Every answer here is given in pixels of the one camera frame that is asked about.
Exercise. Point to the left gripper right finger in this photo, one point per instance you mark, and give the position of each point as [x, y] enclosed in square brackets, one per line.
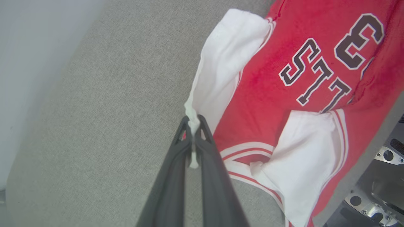
[217, 195]

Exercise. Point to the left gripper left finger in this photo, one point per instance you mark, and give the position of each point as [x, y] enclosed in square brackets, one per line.
[170, 189]

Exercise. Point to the red white basketball jersey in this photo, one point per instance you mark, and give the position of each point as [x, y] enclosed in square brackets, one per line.
[268, 94]

